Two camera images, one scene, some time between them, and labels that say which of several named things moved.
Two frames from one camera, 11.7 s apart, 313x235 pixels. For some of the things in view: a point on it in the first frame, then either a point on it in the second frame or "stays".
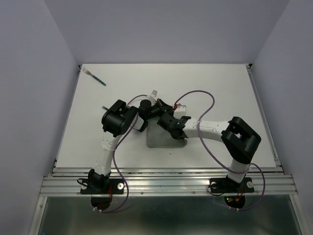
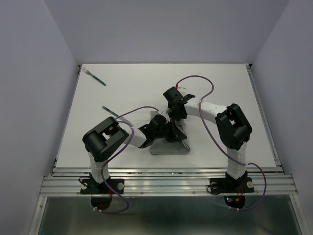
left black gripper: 163,107 → 175,133
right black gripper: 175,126 → 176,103
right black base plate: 223,185 stays
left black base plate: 102,186 stays
